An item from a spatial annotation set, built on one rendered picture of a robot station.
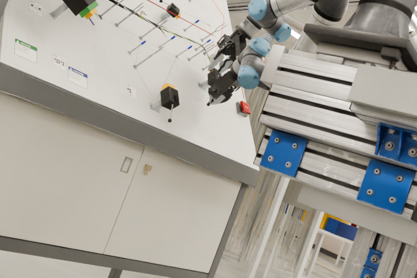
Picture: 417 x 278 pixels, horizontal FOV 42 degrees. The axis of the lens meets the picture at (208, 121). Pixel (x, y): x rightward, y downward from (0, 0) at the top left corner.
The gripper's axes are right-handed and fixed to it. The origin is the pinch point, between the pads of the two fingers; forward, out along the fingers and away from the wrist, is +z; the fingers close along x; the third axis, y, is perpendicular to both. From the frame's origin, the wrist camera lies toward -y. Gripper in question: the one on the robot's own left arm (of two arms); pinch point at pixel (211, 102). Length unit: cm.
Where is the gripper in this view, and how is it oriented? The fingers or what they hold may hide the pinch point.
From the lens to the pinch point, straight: 210.1
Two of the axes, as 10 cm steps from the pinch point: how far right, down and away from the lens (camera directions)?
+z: -4.7, 5.3, 7.0
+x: -6.6, -7.4, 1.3
